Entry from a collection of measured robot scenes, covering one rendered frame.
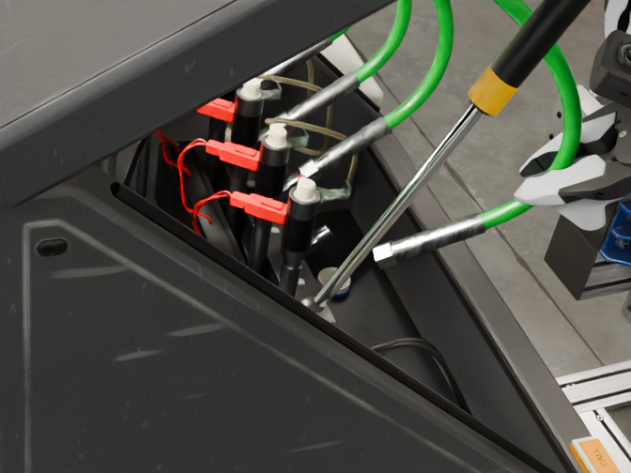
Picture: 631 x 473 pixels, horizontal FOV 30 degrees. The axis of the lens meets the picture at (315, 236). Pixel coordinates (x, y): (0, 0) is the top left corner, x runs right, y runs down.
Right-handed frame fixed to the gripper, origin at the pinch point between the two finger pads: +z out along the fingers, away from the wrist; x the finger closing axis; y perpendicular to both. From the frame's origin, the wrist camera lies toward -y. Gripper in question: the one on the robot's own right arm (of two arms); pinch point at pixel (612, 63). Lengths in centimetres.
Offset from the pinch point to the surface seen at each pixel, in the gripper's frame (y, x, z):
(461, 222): -20.3, -12.6, 5.7
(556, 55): -17.6, -14.1, -11.0
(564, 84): -16.4, -14.6, -8.8
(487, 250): 73, 102, 124
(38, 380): -59, -36, -9
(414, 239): -23.5, -11.4, 8.1
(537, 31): -34, -33, -26
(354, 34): 76, 200, 124
